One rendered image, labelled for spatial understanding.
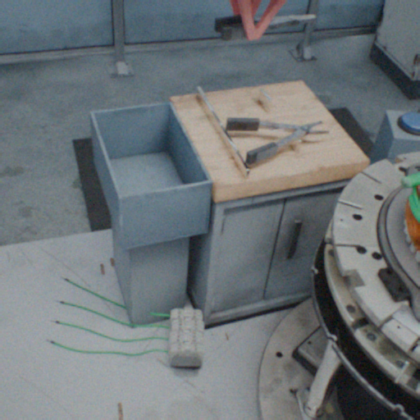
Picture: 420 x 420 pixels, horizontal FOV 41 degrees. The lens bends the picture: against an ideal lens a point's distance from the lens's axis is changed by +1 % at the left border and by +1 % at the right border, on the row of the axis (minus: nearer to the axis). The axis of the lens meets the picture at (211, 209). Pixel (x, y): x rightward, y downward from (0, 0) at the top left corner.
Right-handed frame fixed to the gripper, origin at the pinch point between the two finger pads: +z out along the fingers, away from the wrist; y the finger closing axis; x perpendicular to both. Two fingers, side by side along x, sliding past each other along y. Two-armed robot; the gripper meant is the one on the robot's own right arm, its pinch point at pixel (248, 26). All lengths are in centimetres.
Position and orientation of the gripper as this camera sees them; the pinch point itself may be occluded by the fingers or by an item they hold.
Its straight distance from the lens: 68.9
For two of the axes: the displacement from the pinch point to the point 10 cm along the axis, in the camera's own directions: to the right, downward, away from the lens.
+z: -0.8, 7.1, 7.0
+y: 3.4, 6.8, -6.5
